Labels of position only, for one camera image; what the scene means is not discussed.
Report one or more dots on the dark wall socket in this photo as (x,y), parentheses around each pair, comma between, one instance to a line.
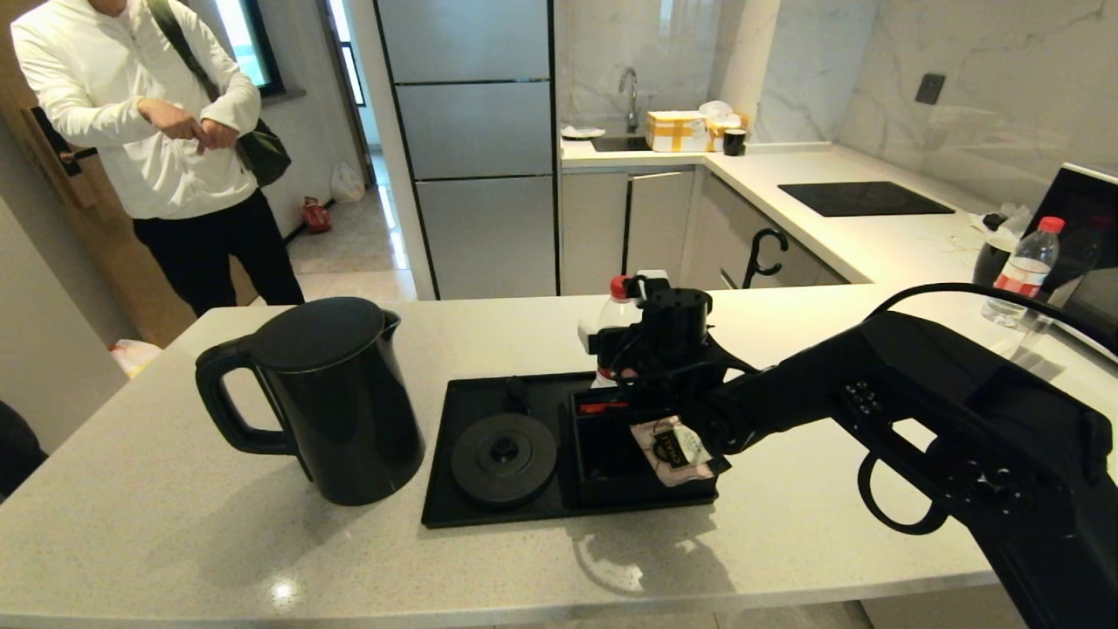
(928,89)

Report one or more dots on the small black cup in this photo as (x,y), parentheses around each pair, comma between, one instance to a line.
(734,143)

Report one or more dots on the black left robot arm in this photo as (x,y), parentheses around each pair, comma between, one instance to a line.
(17,450)

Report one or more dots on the black curved faucet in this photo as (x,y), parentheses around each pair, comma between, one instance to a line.
(749,262)

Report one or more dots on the pink tea bag sachet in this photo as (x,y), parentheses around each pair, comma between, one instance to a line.
(672,463)

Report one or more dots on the black rectangular serving tray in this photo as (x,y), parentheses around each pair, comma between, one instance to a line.
(472,515)

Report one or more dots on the yellow white striped box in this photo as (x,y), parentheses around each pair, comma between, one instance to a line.
(674,133)

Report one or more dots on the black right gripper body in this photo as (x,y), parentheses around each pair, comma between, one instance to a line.
(633,354)

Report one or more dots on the black electric kettle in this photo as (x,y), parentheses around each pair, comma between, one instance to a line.
(349,411)

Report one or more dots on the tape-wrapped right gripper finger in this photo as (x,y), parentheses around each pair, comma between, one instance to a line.
(590,336)

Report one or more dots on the dark green shoulder bag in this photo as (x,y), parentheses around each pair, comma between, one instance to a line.
(266,148)

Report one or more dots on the white plate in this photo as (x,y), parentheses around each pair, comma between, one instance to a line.
(582,133)

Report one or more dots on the chrome sink faucet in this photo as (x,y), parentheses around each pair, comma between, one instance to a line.
(631,92)

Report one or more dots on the person in white jacket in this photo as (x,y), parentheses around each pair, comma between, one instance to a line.
(157,166)

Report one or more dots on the water bottle with dark liquid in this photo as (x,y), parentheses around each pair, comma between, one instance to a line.
(618,306)

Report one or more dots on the black compartment organizer box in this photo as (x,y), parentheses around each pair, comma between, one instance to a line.
(611,463)

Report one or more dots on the black round kettle base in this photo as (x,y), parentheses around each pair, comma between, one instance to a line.
(502,472)

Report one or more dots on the red bag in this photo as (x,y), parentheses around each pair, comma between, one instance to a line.
(316,217)

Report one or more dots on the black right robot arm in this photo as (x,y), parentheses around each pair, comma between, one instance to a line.
(961,411)

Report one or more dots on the white base cabinet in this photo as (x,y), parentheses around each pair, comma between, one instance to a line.
(655,231)

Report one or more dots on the large black mug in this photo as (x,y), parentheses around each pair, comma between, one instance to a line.
(991,258)

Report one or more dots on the black induction cooktop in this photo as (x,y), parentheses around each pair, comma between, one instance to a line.
(860,199)

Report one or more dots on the dark framed window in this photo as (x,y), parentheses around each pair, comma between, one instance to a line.
(249,44)

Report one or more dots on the crumpled white orange plastic bag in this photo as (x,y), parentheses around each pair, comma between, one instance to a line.
(135,358)

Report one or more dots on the black microwave oven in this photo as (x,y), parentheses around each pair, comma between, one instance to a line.
(1092,227)

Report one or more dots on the small yellow white box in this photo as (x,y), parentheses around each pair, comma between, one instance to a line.
(718,135)

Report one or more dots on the clear water bottle red cap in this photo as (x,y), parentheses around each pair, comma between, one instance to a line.
(1026,262)

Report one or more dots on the red sachet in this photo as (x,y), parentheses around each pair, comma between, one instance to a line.
(598,407)

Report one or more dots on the silver refrigerator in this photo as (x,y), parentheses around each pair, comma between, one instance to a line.
(476,175)

